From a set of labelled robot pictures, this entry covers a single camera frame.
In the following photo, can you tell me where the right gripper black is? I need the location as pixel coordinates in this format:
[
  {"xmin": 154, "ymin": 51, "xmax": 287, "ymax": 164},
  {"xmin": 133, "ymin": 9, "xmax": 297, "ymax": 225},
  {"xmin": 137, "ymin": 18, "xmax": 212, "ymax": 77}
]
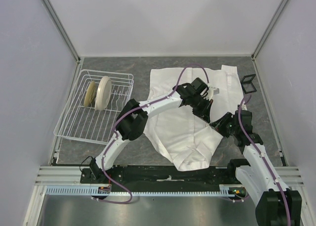
[{"xmin": 209, "ymin": 111, "xmax": 238, "ymax": 137}]

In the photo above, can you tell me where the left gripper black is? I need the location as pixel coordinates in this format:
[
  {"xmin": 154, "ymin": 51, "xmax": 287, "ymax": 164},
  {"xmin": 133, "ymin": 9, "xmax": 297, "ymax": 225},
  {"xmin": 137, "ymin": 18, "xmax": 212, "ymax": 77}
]
[{"xmin": 190, "ymin": 95, "xmax": 213, "ymax": 124}]

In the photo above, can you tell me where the white shirt garment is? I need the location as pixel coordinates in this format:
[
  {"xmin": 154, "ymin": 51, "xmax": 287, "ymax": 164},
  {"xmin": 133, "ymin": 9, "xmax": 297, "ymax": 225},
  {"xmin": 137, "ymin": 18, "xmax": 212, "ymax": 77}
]
[{"xmin": 144, "ymin": 65, "xmax": 243, "ymax": 171}]

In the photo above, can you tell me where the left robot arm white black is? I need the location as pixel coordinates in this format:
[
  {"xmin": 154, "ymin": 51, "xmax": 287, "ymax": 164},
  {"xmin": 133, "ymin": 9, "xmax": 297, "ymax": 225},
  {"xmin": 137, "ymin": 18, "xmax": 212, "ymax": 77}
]
[{"xmin": 89, "ymin": 78, "xmax": 219, "ymax": 183}]

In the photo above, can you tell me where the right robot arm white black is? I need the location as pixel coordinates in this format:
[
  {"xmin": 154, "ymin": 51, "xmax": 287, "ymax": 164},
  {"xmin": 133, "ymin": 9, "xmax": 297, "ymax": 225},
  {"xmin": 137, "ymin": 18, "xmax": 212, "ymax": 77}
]
[{"xmin": 210, "ymin": 110, "xmax": 302, "ymax": 226}]

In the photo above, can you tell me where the black square open case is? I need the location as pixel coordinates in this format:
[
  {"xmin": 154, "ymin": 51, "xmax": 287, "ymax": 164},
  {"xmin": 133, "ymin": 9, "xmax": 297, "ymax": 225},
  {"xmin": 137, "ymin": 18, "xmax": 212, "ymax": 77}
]
[{"xmin": 240, "ymin": 74, "xmax": 257, "ymax": 94}]

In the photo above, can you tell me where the cream plate large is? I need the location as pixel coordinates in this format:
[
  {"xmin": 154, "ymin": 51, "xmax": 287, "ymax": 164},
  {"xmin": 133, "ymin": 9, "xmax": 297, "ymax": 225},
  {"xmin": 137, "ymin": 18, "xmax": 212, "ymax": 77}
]
[{"xmin": 95, "ymin": 76, "xmax": 112, "ymax": 111}]

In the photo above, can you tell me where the beige plate small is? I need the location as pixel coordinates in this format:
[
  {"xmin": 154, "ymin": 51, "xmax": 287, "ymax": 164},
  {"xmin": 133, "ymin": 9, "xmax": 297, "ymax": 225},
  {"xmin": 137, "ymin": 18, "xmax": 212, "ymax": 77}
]
[{"xmin": 83, "ymin": 81, "xmax": 96, "ymax": 107}]

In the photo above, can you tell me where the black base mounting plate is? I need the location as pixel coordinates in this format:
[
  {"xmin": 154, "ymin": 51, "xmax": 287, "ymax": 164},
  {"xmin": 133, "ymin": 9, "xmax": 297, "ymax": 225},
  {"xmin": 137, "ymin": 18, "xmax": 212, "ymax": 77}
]
[{"xmin": 80, "ymin": 165, "xmax": 240, "ymax": 186}]

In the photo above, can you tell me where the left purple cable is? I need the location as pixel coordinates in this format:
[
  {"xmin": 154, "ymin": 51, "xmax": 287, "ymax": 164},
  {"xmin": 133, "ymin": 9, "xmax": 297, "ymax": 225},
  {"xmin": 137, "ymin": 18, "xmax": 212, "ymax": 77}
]
[{"xmin": 91, "ymin": 64, "xmax": 210, "ymax": 204}]

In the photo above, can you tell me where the light blue cable duct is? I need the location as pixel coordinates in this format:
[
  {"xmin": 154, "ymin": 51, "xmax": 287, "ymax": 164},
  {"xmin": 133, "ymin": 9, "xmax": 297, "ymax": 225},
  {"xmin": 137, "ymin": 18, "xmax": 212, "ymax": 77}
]
[{"xmin": 45, "ymin": 185, "xmax": 234, "ymax": 197}]

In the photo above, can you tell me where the white wire dish rack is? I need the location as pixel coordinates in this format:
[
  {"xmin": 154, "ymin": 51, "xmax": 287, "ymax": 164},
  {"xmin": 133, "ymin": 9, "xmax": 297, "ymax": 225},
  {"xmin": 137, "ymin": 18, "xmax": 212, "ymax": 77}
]
[{"xmin": 54, "ymin": 69, "xmax": 134, "ymax": 144}]

